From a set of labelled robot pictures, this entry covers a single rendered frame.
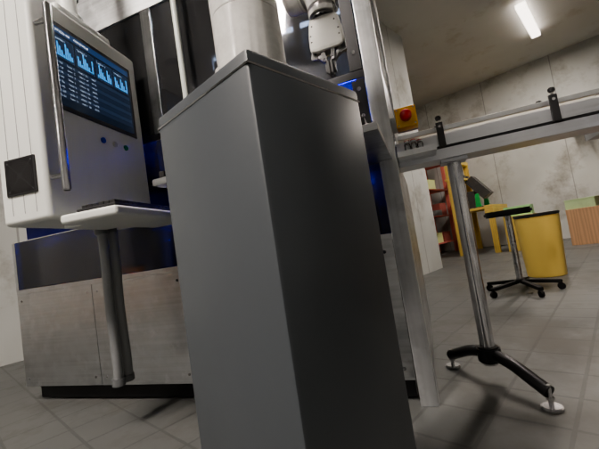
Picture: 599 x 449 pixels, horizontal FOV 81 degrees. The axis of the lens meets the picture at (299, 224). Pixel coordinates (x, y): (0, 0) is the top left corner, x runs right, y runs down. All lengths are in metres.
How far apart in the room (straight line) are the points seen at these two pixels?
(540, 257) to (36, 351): 3.77
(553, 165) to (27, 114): 7.92
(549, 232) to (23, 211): 3.65
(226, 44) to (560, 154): 7.82
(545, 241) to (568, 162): 4.55
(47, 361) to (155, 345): 0.71
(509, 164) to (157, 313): 7.54
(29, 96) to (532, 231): 3.60
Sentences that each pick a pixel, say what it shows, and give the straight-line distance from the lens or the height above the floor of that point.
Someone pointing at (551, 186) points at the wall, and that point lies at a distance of 8.20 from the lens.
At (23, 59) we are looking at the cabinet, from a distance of 1.47.
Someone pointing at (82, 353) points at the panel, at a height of 0.25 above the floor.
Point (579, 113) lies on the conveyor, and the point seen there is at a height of 0.89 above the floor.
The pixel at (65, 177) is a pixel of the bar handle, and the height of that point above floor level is 0.92.
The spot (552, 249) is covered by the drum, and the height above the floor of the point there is 0.24.
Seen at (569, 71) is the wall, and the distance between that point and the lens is 8.49.
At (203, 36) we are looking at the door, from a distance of 1.77.
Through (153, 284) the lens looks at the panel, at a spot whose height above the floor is 0.54.
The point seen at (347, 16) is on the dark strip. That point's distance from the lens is 1.52.
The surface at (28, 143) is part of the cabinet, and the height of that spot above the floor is 1.04.
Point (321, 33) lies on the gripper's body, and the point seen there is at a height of 1.20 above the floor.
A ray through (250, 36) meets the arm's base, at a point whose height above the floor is 0.95.
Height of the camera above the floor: 0.60
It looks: 4 degrees up
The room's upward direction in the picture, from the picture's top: 9 degrees counter-clockwise
